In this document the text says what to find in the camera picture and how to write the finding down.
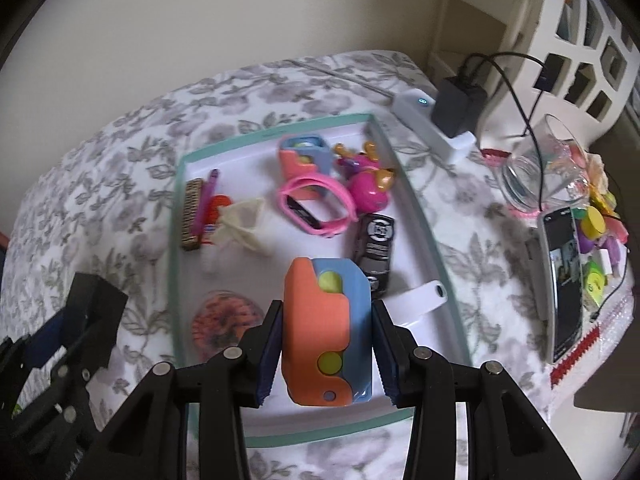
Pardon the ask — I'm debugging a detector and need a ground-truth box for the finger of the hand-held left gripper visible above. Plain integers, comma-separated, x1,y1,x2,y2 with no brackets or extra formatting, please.
65,272,130,376
0,310,71,386

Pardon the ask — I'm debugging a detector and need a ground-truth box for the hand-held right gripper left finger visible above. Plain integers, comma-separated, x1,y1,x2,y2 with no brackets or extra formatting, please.
87,300,286,480

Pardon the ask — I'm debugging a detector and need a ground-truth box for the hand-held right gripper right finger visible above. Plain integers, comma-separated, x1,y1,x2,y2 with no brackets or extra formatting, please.
372,300,583,480

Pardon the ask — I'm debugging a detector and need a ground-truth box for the round clear container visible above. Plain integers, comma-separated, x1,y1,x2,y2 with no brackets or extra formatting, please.
190,289,266,361

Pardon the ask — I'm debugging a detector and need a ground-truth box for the orange and blue toy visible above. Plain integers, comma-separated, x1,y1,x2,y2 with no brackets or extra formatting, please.
282,256,375,407
278,133,332,188

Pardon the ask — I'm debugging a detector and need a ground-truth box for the white plastic device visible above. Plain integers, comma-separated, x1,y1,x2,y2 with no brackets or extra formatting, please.
385,280,448,331

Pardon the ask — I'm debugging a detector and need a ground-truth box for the teal cardboard tray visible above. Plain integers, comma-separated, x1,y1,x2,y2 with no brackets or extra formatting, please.
170,112,473,448

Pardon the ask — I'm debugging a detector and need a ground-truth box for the black toy car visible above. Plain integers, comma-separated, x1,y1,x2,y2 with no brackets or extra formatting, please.
354,212,398,297

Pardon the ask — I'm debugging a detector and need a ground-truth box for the cream hair clip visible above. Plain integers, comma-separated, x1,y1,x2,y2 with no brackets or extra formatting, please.
217,197,268,256

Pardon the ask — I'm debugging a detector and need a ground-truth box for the pink wrist watch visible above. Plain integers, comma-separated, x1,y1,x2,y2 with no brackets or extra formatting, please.
277,174,358,237

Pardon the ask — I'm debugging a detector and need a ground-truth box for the red white small bottle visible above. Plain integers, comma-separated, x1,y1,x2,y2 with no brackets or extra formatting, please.
199,194,236,273

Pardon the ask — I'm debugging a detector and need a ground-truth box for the purple tube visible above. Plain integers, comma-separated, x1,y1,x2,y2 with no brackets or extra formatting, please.
195,169,221,241

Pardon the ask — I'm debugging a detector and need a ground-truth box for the pink toy figure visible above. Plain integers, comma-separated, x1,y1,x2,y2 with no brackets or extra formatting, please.
334,141,397,211

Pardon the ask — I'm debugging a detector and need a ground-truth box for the smartphone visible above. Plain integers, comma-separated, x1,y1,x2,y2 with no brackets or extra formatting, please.
541,206,585,365

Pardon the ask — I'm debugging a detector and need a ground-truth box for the clear drinking glass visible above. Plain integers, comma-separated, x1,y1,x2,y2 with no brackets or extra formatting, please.
500,114,588,213

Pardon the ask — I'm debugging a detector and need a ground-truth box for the yellow round container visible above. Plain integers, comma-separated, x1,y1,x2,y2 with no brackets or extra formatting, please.
580,207,608,253

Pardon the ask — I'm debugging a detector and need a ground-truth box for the white power strip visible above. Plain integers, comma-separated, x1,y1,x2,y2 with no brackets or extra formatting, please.
392,89,477,163

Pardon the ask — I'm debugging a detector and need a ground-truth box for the black charger adapter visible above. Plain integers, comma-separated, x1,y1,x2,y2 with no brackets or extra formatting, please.
431,76,488,138

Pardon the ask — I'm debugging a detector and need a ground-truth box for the cream fabric flower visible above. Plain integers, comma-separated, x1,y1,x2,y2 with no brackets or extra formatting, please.
587,152,608,186

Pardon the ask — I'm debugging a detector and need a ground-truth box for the white lattice shelf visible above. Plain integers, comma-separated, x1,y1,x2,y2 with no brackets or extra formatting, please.
475,0,640,136

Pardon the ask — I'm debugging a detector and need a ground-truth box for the black cable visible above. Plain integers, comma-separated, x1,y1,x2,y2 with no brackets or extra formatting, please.
462,51,546,211

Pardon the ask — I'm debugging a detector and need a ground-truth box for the white wooden frame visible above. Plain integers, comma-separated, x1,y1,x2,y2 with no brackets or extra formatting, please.
427,0,538,76

